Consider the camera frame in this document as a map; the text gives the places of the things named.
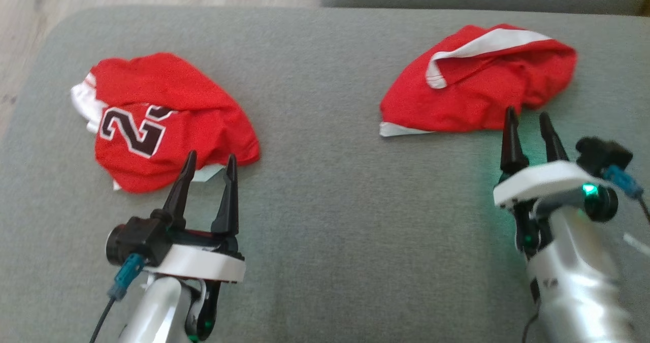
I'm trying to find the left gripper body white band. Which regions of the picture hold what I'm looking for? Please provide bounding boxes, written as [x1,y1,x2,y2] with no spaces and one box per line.
[147,229,246,284]

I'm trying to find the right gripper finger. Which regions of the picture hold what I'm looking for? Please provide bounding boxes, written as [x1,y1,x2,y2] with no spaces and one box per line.
[500,106,530,176]
[538,111,569,164]

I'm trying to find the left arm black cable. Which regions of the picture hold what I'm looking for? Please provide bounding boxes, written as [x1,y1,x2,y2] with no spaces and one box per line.
[89,254,146,343]

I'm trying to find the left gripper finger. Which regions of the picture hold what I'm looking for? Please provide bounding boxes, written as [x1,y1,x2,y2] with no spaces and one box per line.
[151,150,198,229]
[211,154,239,236]

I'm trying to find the red jersey number 23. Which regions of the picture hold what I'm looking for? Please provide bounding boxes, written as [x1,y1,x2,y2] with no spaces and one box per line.
[70,52,261,194]

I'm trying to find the red garment white trim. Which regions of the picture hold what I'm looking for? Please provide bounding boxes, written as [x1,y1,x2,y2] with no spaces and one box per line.
[379,24,578,138]

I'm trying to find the large grey sofa seat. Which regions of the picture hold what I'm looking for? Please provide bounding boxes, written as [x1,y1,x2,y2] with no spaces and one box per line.
[0,5,650,343]

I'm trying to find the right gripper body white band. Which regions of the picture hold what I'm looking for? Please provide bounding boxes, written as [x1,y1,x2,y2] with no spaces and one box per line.
[493,160,609,210]

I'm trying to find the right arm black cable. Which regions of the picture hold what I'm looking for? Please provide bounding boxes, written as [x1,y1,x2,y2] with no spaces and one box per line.
[602,164,650,256]

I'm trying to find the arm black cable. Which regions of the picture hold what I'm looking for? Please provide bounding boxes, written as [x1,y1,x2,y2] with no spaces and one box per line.
[602,164,650,256]
[89,254,146,343]

